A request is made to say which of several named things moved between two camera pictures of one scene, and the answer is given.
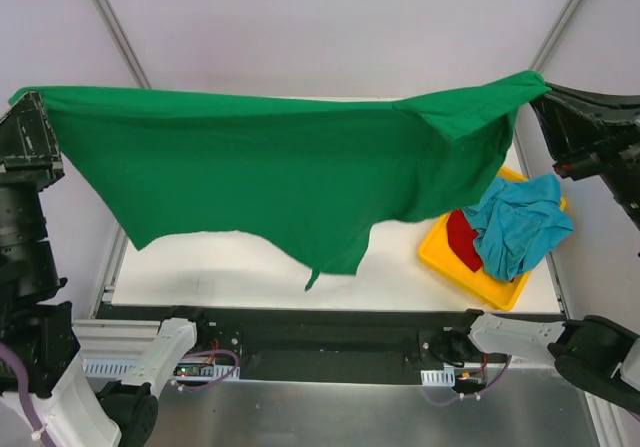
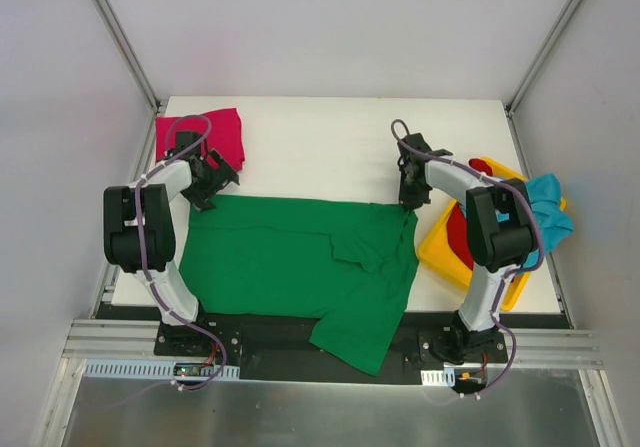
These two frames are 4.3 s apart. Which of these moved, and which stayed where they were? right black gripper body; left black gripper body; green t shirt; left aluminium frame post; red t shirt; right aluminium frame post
Moved: left black gripper body; right black gripper body; green t shirt
Stayed: right aluminium frame post; red t shirt; left aluminium frame post
